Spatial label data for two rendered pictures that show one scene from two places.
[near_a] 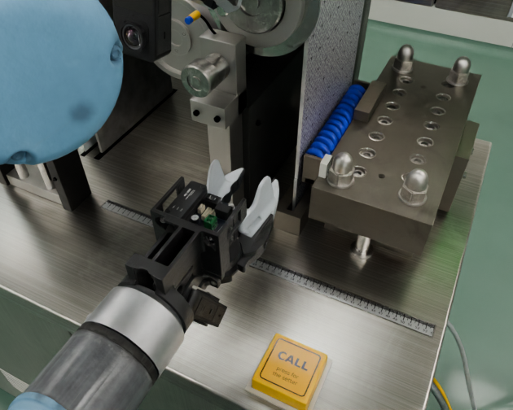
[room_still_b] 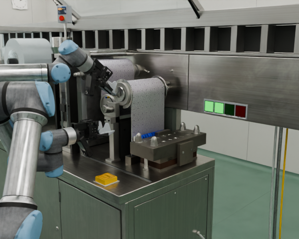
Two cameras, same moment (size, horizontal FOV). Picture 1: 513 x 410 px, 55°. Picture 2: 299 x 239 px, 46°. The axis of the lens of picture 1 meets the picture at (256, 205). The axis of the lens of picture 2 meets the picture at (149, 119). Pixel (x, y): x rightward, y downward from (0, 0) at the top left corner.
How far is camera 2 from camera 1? 1.26 m
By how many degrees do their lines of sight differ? 36
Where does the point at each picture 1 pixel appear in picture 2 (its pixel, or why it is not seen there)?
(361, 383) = (123, 184)
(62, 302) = not seen: hidden behind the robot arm
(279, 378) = (101, 177)
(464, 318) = not seen: outside the picture
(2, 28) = (60, 68)
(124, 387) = (61, 135)
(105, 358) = (60, 130)
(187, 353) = (84, 175)
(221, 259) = (89, 129)
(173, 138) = not seen: hidden behind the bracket
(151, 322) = (70, 130)
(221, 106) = (110, 117)
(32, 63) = (61, 71)
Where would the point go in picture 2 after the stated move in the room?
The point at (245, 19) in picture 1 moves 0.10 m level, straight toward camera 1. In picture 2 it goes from (118, 98) to (110, 101)
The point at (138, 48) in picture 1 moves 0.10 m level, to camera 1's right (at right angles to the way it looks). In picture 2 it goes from (87, 93) to (107, 94)
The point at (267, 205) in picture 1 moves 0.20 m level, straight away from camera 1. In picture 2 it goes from (107, 131) to (126, 122)
